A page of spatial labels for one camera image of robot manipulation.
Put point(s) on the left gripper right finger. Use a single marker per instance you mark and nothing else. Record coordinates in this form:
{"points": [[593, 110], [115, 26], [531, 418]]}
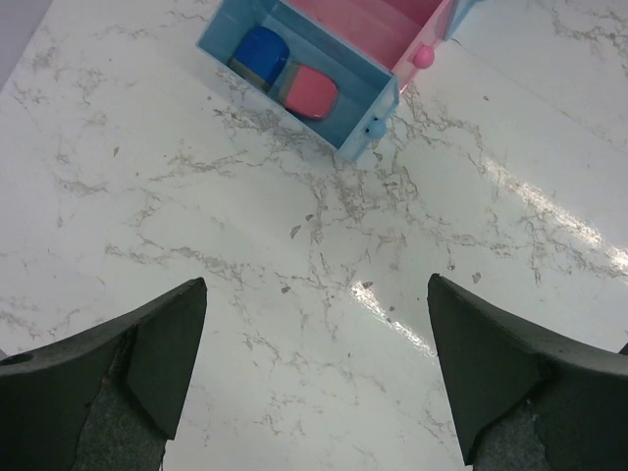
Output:
{"points": [[522, 396]]}

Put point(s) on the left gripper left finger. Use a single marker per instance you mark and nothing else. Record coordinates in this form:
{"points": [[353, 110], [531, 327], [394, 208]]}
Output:
{"points": [[107, 398]]}

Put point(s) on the light blue drawer bin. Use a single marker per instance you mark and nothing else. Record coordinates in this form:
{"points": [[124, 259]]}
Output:
{"points": [[340, 93]]}

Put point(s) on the pink eraser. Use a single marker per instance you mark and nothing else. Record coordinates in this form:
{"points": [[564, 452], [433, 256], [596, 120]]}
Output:
{"points": [[308, 93]]}

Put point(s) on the blue white eraser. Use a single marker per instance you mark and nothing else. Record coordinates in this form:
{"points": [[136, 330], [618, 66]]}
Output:
{"points": [[260, 57]]}

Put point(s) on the pink drawer bin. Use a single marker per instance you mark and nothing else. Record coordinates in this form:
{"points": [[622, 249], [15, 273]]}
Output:
{"points": [[401, 35]]}

